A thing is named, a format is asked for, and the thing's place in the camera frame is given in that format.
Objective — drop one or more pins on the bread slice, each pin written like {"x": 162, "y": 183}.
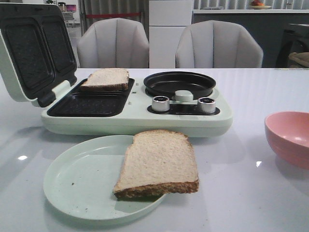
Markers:
{"x": 156, "y": 163}
{"x": 106, "y": 79}

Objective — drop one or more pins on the green sandwich maker lid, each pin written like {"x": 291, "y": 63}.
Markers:
{"x": 36, "y": 54}

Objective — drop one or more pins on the pink bowl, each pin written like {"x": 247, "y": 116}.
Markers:
{"x": 287, "y": 134}

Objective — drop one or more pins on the green breakfast maker base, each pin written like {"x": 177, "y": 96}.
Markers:
{"x": 129, "y": 112}

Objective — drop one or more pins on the left silver control knob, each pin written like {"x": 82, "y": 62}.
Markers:
{"x": 160, "y": 104}

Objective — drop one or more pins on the silver control knob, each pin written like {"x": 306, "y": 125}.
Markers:
{"x": 160, "y": 104}
{"x": 206, "y": 105}

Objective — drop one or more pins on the black round frying pan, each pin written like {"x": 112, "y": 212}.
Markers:
{"x": 167, "y": 83}

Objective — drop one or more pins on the right silver control knob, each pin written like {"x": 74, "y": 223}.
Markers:
{"x": 206, "y": 105}

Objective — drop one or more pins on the left grey armchair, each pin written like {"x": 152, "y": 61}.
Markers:
{"x": 114, "y": 43}

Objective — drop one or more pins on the grey armchair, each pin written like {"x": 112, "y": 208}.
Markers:
{"x": 217, "y": 44}
{"x": 114, "y": 43}

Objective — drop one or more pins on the right grey armchair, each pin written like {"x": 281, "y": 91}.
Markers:
{"x": 217, "y": 44}

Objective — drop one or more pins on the light green round plate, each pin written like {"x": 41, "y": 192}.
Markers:
{"x": 79, "y": 183}

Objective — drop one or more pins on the white refrigerator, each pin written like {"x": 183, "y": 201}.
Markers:
{"x": 167, "y": 20}

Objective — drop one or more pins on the red belt stanchion barrier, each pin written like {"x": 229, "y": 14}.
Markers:
{"x": 85, "y": 17}

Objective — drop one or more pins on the dark grey counter cabinet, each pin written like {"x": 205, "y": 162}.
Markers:
{"x": 278, "y": 32}

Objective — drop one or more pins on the fruit plate on counter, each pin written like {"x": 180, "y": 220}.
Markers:
{"x": 258, "y": 5}

